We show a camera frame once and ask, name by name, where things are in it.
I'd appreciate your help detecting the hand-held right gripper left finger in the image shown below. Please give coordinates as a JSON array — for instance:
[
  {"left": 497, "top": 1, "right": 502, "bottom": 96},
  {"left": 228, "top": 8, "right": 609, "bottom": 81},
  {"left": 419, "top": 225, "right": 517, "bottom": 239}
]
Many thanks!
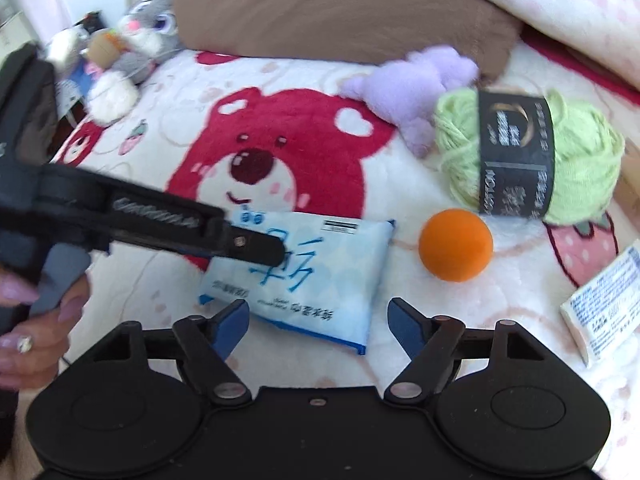
[{"left": 92, "top": 299, "right": 252, "bottom": 407}]

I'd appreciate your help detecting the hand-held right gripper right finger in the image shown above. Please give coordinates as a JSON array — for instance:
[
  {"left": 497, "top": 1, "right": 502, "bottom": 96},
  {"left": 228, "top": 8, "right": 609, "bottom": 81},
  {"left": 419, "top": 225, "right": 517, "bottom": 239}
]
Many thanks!
[{"left": 383, "top": 297, "right": 551, "bottom": 404}]

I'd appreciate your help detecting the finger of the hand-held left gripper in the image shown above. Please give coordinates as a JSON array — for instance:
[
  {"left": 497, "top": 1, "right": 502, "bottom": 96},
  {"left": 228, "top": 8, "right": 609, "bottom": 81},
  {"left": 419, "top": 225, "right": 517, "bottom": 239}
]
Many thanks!
[{"left": 105, "top": 184, "right": 287, "bottom": 267}]

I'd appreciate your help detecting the blue white tissue pack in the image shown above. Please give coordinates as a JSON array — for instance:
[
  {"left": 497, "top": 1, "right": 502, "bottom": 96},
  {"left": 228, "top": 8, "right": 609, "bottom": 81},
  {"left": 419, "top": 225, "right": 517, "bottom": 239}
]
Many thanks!
[{"left": 199, "top": 208, "right": 397, "bottom": 356}]

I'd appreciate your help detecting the purple plush toy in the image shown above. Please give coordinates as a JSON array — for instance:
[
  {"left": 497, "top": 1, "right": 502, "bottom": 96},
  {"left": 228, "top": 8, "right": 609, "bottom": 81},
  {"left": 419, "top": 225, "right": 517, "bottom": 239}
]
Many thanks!
[{"left": 340, "top": 45, "right": 481, "bottom": 158}]

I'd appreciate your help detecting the person's left hand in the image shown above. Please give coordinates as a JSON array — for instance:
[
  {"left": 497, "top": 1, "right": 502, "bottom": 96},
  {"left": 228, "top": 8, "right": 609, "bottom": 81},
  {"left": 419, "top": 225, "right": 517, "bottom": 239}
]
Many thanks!
[{"left": 0, "top": 267, "right": 92, "bottom": 392}]

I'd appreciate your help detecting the orange ball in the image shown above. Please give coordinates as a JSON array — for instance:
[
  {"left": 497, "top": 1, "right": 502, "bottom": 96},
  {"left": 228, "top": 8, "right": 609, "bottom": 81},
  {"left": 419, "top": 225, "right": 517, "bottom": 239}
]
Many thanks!
[{"left": 419, "top": 208, "right": 494, "bottom": 281}]

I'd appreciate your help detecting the white fluffy plush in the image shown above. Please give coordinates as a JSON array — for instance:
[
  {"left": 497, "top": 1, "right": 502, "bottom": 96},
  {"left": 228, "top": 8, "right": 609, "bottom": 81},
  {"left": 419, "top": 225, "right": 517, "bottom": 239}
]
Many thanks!
[{"left": 90, "top": 72, "right": 139, "bottom": 127}]

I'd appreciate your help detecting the red bear printed blanket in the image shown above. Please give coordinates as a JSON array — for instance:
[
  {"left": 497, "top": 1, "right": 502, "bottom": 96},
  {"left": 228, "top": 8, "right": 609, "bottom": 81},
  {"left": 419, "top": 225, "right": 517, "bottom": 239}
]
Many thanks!
[{"left": 15, "top": 42, "right": 640, "bottom": 480}]

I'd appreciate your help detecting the brown round plush toy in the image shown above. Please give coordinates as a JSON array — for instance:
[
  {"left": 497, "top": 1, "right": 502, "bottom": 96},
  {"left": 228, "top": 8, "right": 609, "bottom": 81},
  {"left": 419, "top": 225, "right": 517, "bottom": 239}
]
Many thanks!
[{"left": 86, "top": 30, "right": 124, "bottom": 67}]

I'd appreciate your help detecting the grey rabbit plush toy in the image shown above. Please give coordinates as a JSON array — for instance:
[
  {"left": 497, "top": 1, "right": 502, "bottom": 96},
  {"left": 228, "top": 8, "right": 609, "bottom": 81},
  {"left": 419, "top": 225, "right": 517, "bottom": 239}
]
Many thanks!
[{"left": 112, "top": 0, "right": 182, "bottom": 84}]

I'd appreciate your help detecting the cream printed box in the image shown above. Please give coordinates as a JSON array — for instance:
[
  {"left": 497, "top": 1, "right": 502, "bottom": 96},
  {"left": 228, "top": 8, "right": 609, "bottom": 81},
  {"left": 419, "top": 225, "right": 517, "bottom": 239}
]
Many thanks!
[{"left": 559, "top": 239, "right": 640, "bottom": 367}]

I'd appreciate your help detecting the green yarn ball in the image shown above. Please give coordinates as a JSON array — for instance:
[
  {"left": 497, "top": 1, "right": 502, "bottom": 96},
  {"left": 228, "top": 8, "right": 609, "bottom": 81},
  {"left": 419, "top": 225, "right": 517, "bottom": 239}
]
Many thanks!
[{"left": 432, "top": 86, "right": 626, "bottom": 226}]

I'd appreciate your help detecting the brown pillow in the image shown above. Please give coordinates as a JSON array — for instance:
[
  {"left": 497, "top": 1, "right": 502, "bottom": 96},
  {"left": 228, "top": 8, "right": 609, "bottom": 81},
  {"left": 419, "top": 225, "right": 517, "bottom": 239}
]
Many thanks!
[{"left": 172, "top": 0, "right": 523, "bottom": 81}]

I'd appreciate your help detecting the pink white checked pillow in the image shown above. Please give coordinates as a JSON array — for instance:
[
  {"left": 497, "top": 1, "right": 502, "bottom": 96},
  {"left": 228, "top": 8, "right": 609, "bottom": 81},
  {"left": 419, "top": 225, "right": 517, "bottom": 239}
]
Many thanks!
[{"left": 385, "top": 0, "right": 640, "bottom": 92}]

